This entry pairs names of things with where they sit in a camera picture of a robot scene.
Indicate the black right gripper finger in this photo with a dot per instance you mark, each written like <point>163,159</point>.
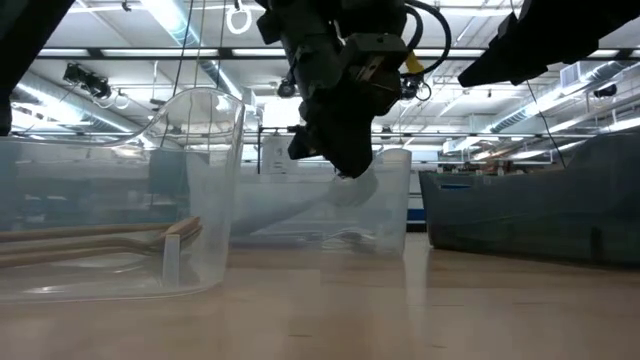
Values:
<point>500,76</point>
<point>490,60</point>

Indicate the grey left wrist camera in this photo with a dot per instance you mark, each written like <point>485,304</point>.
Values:
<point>380,50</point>

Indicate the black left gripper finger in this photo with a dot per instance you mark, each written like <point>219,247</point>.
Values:
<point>360,145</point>
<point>330,135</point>

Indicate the silver ventilation duct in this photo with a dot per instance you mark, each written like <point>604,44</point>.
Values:
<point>55,97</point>

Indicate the black ceiling camera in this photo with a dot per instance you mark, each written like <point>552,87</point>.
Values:
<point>286,90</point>
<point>87,80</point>
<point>417,90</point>

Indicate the dark grey plastic container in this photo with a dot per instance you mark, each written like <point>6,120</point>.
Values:
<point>525,215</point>

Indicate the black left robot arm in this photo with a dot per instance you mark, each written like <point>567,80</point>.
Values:
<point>25,40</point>

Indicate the clear plastic container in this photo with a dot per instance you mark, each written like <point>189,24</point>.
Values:
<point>100,175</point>
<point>390,210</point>

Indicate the white sign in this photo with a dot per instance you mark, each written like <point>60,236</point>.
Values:
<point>275,155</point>

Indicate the gold spoon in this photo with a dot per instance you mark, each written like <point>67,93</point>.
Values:
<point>75,245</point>
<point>100,231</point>
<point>50,257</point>

